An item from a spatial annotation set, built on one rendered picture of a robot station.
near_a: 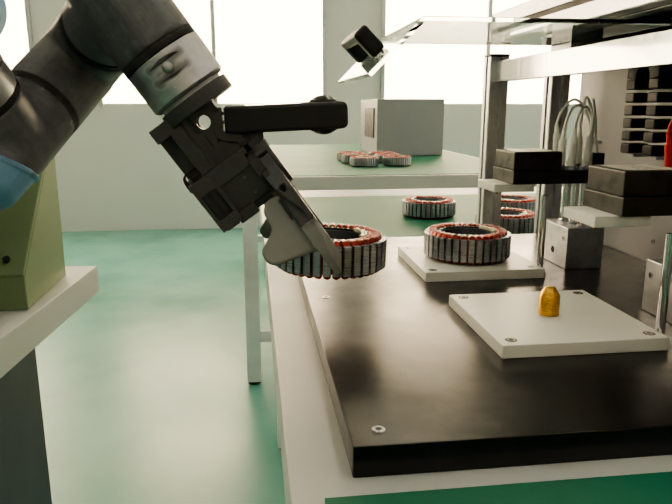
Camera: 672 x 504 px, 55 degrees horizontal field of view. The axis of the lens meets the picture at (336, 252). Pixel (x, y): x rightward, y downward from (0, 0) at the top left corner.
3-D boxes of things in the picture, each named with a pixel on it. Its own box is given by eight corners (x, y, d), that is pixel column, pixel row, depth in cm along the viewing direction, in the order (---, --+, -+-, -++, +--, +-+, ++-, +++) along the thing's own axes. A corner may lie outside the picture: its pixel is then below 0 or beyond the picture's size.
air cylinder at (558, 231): (564, 269, 83) (567, 227, 82) (539, 256, 90) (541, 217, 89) (601, 268, 84) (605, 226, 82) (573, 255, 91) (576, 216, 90)
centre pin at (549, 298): (543, 317, 60) (545, 289, 60) (534, 311, 62) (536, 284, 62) (562, 316, 61) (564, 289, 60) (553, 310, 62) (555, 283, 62)
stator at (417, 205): (454, 212, 141) (455, 195, 140) (455, 220, 130) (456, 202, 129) (403, 210, 142) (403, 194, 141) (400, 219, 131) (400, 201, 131)
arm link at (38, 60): (-12, 99, 63) (19, 47, 55) (53, 30, 69) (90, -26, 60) (59, 151, 66) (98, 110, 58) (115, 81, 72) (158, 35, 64)
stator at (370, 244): (276, 283, 58) (276, 242, 58) (271, 255, 69) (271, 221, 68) (396, 281, 60) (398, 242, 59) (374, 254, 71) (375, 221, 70)
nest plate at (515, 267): (425, 282, 77) (425, 272, 77) (397, 254, 91) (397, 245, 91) (544, 278, 79) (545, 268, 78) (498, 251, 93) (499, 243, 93)
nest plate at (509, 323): (502, 359, 53) (502, 345, 53) (448, 305, 68) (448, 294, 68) (668, 350, 55) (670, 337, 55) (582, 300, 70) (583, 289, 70)
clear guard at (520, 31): (368, 76, 66) (369, 14, 64) (337, 84, 89) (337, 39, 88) (664, 78, 70) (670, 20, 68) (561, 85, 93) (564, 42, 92)
